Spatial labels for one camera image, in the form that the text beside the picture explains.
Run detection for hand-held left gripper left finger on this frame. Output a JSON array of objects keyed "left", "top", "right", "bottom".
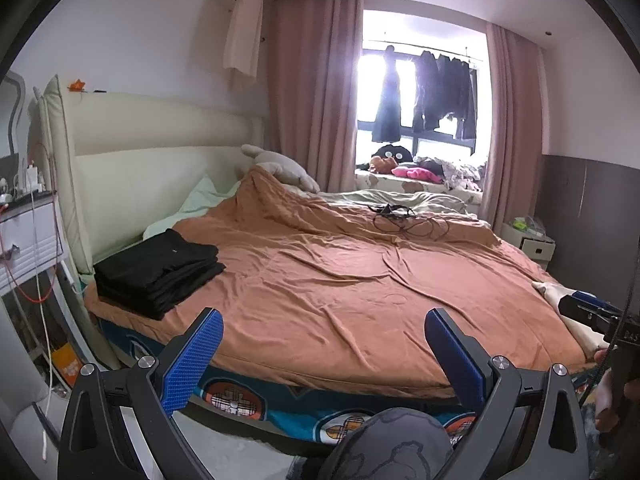
[{"left": 57, "top": 306, "right": 224, "bottom": 480}]

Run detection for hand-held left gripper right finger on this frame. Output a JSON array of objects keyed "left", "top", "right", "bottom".
[{"left": 425, "top": 307, "right": 591, "bottom": 480}]

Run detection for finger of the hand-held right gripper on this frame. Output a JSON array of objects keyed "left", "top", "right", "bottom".
[
  {"left": 571, "top": 289, "right": 623, "bottom": 316},
  {"left": 558, "top": 295, "right": 608, "bottom": 332}
]

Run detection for stack of folded black clothes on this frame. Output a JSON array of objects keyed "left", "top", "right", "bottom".
[{"left": 95, "top": 260, "right": 227, "bottom": 322}]

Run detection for pile of patterned clothes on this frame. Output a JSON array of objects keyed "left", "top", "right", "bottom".
[{"left": 415, "top": 156, "right": 486, "bottom": 192}]

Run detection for person's right hand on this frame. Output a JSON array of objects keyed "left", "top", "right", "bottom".
[{"left": 594, "top": 352, "right": 640, "bottom": 433}]

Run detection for white nightstand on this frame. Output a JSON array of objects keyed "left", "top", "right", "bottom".
[{"left": 500, "top": 217, "right": 557, "bottom": 261}]

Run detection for person's grey patterned pants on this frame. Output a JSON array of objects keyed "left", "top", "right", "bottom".
[{"left": 327, "top": 406, "right": 453, "bottom": 480}]

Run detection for teal printed bed sheet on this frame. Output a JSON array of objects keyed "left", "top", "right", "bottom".
[{"left": 97, "top": 317, "right": 591, "bottom": 448}]

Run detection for orange box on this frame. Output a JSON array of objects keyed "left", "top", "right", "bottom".
[{"left": 51, "top": 342, "right": 81, "bottom": 387}]

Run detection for orange-brown duvet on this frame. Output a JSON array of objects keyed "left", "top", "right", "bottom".
[{"left": 82, "top": 165, "right": 591, "bottom": 386}]

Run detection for light green pillow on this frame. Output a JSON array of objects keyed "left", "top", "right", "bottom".
[{"left": 142, "top": 176, "right": 241, "bottom": 241}]

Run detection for pale crumpled blanket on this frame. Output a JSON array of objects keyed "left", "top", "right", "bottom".
[{"left": 317, "top": 190, "right": 481, "bottom": 217}]

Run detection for grey fluffy rug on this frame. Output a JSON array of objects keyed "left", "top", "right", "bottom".
[{"left": 287, "top": 360, "right": 640, "bottom": 480}]

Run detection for pink curtain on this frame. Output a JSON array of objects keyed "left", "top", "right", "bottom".
[
  {"left": 482, "top": 22, "right": 543, "bottom": 231},
  {"left": 267, "top": 0, "right": 363, "bottom": 193}
]

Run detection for pink cushion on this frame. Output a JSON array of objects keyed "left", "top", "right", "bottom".
[{"left": 391, "top": 165, "right": 446, "bottom": 184}]

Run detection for white dresser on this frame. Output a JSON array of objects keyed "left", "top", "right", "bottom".
[{"left": 0, "top": 187, "right": 68, "bottom": 296}]

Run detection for grey plush toy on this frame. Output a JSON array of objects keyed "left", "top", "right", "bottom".
[{"left": 241, "top": 144, "right": 321, "bottom": 193}]

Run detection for black round plush toy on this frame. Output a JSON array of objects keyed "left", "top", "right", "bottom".
[{"left": 377, "top": 144, "right": 413, "bottom": 163}]

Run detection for cream padded bed headboard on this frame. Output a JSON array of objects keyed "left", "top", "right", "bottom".
[{"left": 35, "top": 74, "right": 268, "bottom": 281}]

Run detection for long dark hanging garment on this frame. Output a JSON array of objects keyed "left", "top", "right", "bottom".
[{"left": 371, "top": 45, "right": 404, "bottom": 144}]

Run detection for cream hanging cloth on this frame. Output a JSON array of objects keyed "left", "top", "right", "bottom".
[{"left": 222, "top": 0, "right": 265, "bottom": 93}]

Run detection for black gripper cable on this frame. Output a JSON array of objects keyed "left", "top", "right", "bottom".
[{"left": 580, "top": 350, "right": 608, "bottom": 406}]

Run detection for white charging cable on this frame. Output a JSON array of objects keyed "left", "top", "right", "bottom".
[{"left": 27, "top": 187, "right": 56, "bottom": 463}]

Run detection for tangled black cables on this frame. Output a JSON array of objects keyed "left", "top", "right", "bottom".
[{"left": 367, "top": 202, "right": 451, "bottom": 238}]

